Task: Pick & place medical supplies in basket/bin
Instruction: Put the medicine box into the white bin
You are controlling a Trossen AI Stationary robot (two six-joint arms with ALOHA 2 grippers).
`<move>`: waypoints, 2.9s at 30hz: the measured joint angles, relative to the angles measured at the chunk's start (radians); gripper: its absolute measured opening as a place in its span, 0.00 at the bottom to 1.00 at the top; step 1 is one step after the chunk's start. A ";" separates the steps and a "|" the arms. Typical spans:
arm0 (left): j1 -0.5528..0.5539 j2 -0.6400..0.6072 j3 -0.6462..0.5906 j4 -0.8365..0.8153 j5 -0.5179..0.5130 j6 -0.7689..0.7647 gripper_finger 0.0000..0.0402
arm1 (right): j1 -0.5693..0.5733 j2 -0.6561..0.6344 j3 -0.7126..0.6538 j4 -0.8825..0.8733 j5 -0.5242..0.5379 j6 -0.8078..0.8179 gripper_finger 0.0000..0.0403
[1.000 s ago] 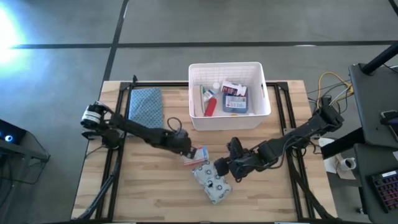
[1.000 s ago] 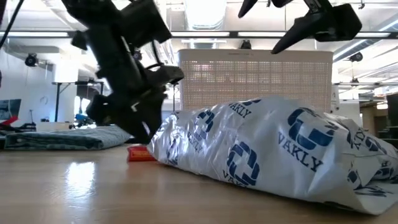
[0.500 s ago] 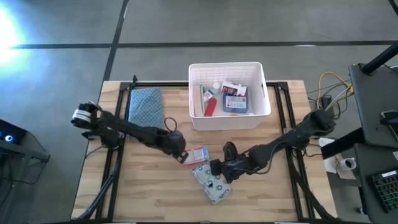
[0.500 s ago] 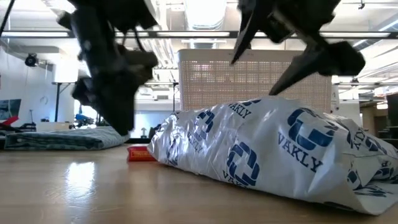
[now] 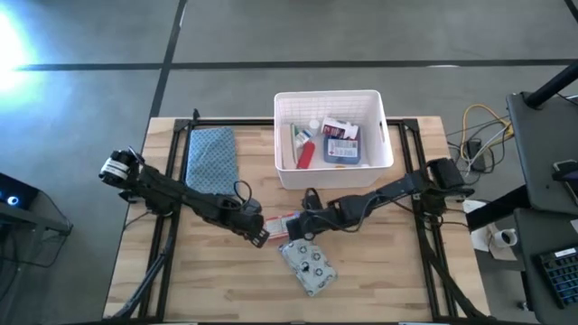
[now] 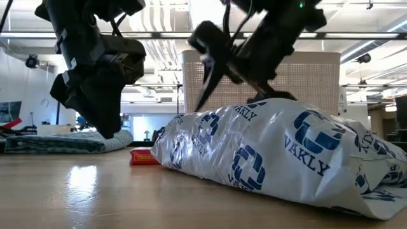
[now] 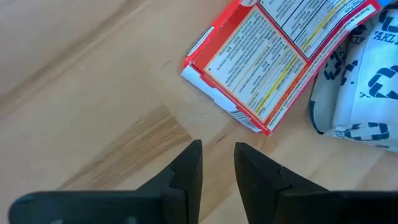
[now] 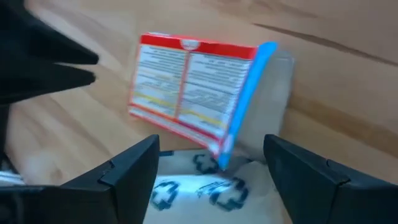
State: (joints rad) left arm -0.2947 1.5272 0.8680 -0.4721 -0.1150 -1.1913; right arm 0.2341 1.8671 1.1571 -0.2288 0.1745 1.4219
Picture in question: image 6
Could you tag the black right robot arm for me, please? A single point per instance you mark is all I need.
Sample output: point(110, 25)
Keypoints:
point(286, 19)

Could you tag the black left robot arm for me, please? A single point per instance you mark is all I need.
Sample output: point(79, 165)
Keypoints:
point(73, 31)

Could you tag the blue patterned folded cloth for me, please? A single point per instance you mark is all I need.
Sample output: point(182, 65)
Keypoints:
point(63, 143)

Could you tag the red tool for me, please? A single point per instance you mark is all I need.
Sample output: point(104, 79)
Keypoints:
point(11, 123)

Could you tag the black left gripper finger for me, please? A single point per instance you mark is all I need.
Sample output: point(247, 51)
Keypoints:
point(109, 114)

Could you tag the black hanging reel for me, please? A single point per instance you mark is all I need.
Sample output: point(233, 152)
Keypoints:
point(364, 58)
point(31, 61)

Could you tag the white plastic basket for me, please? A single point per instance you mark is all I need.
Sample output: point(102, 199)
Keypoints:
point(311, 79)

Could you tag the red and white bandage box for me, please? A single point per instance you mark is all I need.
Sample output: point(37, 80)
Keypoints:
point(143, 157)

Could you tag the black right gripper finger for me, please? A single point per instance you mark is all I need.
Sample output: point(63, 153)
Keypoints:
point(211, 79)
point(273, 95)

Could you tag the white blue-printed plastic bag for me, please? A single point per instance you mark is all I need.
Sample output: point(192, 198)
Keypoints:
point(286, 152)

